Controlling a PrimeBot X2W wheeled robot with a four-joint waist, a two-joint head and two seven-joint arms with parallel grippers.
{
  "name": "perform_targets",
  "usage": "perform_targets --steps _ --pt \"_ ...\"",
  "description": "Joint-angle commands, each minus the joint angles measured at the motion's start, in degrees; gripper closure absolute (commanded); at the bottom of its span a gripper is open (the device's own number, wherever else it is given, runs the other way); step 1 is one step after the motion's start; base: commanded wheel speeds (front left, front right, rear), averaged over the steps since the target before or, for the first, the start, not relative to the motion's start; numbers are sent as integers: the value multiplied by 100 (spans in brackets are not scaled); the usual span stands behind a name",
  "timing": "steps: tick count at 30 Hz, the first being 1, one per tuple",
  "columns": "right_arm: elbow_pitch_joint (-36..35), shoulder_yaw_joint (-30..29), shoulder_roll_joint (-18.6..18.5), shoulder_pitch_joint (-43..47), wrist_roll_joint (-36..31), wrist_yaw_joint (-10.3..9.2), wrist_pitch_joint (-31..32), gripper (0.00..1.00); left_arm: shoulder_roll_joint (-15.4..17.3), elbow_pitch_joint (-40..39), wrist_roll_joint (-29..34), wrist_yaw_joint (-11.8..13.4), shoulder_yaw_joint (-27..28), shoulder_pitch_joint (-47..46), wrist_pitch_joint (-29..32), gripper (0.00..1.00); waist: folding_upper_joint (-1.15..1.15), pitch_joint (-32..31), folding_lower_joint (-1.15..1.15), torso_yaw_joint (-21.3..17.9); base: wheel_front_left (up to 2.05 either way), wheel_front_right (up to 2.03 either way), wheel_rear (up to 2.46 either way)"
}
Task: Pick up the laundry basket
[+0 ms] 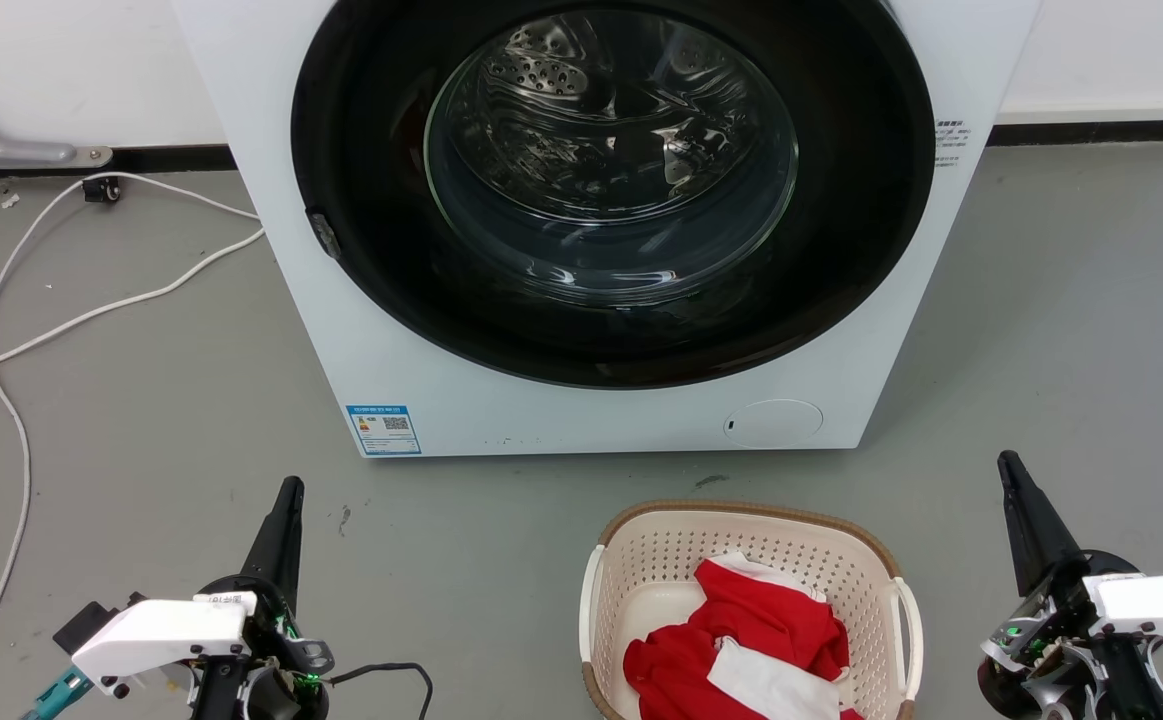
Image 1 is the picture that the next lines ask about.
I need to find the cream perforated laundry basket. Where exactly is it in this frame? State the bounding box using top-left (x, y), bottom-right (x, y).
top-left (579, 500), bottom-right (925, 720)

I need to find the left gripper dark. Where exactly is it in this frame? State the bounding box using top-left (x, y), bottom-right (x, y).
top-left (193, 476), bottom-right (336, 720)

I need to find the thin black left gripper cable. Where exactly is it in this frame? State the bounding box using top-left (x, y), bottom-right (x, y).
top-left (327, 661), bottom-right (435, 720)

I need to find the blue energy label sticker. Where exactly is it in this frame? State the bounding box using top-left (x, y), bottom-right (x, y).
top-left (346, 404), bottom-right (423, 457)

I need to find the white front-load washing machine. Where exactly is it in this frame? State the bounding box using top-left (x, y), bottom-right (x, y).
top-left (169, 0), bottom-right (1044, 459)

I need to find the grey metal pipe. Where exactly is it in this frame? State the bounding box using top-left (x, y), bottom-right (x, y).
top-left (0, 76), bottom-right (114, 169)

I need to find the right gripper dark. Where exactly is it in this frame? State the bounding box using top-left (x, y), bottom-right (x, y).
top-left (977, 450), bottom-right (1142, 720)

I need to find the red and white garment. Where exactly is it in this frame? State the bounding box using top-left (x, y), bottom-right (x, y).
top-left (623, 551), bottom-right (864, 720)

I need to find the round white filter cover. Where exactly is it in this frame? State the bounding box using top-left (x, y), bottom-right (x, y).
top-left (723, 399), bottom-right (825, 450)

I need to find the white power cable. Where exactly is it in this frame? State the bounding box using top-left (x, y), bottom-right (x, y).
top-left (0, 228), bottom-right (267, 388)

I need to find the black round washer door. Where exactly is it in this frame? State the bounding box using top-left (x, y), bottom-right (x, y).
top-left (290, 0), bottom-right (937, 390)

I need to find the long white looping cable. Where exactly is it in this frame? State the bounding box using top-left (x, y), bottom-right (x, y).
top-left (0, 171), bottom-right (262, 710)

